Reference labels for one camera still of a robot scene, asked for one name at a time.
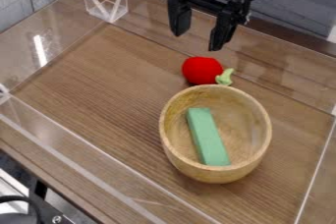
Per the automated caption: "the green rectangular block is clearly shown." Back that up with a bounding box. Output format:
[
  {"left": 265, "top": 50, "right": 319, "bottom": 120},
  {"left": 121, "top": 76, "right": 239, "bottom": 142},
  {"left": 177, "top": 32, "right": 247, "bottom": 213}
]
[{"left": 187, "top": 108, "right": 231, "bottom": 166}]

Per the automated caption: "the brown wooden bowl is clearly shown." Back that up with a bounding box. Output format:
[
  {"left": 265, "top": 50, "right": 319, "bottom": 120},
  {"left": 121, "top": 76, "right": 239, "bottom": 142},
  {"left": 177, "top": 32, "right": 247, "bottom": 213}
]
[{"left": 159, "top": 84, "right": 273, "bottom": 184}]

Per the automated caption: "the red plush tomato toy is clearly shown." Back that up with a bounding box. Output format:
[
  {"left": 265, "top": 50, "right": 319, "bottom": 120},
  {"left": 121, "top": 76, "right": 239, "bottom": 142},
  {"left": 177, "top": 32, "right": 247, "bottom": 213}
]
[{"left": 182, "top": 56, "right": 235, "bottom": 85}]

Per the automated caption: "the clear acrylic corner bracket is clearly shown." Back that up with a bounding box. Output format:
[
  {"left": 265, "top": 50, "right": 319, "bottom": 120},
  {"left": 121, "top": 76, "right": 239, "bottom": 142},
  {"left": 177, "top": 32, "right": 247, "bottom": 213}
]
[{"left": 85, "top": 0, "right": 129, "bottom": 24}]

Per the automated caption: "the clear acrylic enclosure wall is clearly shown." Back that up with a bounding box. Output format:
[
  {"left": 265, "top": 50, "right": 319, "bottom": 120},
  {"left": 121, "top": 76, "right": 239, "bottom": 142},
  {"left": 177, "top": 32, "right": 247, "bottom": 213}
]
[{"left": 0, "top": 84, "right": 221, "bottom": 224}]

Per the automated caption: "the black table leg bracket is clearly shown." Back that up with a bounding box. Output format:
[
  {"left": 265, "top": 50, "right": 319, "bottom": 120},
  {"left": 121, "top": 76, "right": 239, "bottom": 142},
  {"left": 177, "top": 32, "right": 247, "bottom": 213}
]
[{"left": 30, "top": 179, "right": 75, "bottom": 224}]

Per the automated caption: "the black cable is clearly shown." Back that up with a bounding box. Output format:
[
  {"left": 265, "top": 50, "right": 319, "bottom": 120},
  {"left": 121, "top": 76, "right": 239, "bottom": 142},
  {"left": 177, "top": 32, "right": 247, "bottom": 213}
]
[{"left": 0, "top": 195, "right": 45, "bottom": 224}]

